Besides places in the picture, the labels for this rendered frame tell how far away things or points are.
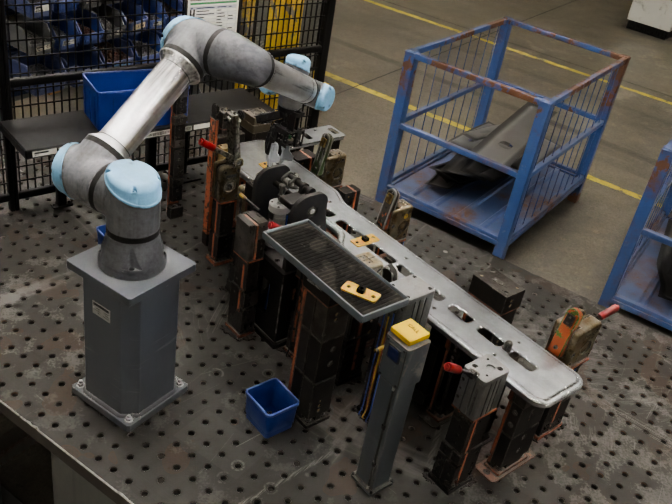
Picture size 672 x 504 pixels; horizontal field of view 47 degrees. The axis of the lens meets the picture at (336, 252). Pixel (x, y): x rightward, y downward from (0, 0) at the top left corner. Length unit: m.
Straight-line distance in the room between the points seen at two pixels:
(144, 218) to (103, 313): 0.26
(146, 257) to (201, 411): 0.47
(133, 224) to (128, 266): 0.11
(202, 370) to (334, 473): 0.47
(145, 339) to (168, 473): 0.31
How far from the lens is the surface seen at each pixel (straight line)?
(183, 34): 1.92
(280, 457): 1.94
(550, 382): 1.88
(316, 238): 1.86
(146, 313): 1.80
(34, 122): 2.63
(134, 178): 1.69
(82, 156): 1.79
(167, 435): 1.97
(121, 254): 1.75
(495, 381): 1.75
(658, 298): 4.10
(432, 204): 4.21
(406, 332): 1.62
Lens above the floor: 2.13
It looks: 32 degrees down
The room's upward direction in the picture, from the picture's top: 10 degrees clockwise
